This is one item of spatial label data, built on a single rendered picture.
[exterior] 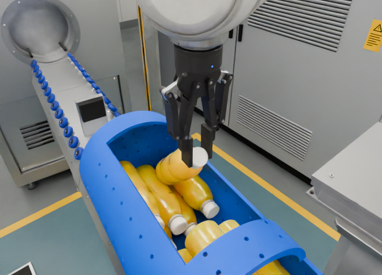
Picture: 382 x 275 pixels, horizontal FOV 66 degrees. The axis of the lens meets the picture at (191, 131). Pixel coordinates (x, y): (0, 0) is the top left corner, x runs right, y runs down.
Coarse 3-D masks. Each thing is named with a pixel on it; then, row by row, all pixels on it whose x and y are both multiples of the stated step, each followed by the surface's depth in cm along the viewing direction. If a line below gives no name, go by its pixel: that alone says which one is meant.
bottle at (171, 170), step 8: (176, 152) 62; (160, 160) 74; (168, 160) 64; (176, 160) 60; (160, 168) 69; (168, 168) 64; (176, 168) 61; (184, 168) 59; (192, 168) 59; (200, 168) 60; (160, 176) 71; (168, 176) 66; (176, 176) 63; (184, 176) 61; (192, 176) 61; (168, 184) 72
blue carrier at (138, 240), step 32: (128, 128) 68; (160, 128) 80; (96, 160) 66; (128, 160) 80; (96, 192) 63; (128, 192) 56; (224, 192) 71; (128, 224) 53; (256, 224) 47; (128, 256) 51; (160, 256) 46; (224, 256) 42; (256, 256) 42; (288, 256) 57
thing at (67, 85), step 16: (48, 64) 170; (64, 64) 171; (32, 80) 169; (48, 80) 154; (64, 80) 154; (80, 80) 154; (64, 96) 141; (80, 96) 141; (48, 112) 139; (64, 112) 129; (80, 128) 120; (64, 144) 118; (80, 144) 111; (80, 176) 103; (80, 192) 105; (96, 224) 92; (112, 256) 82
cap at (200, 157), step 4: (196, 148) 58; (200, 148) 58; (196, 152) 57; (200, 152) 58; (204, 152) 58; (196, 156) 57; (200, 156) 57; (204, 156) 58; (196, 160) 57; (200, 160) 57; (204, 160) 57; (196, 164) 57; (200, 164) 57; (204, 164) 57
